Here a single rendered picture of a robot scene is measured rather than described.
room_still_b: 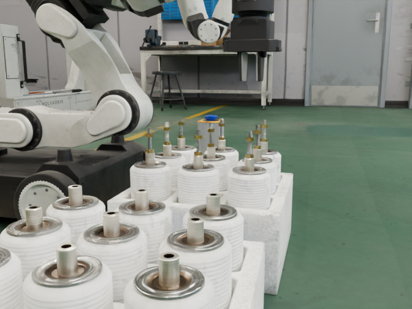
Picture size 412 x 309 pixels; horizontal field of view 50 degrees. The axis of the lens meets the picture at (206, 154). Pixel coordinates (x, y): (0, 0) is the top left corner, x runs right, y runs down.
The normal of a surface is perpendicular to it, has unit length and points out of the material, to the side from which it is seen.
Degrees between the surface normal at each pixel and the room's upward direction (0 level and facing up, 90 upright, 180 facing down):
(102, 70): 90
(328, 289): 0
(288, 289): 0
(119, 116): 90
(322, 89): 90
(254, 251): 0
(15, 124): 90
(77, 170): 45
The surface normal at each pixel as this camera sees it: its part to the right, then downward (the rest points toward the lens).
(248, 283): 0.00, -0.98
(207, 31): 0.03, 0.33
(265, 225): -0.26, 0.18
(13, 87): 0.97, 0.05
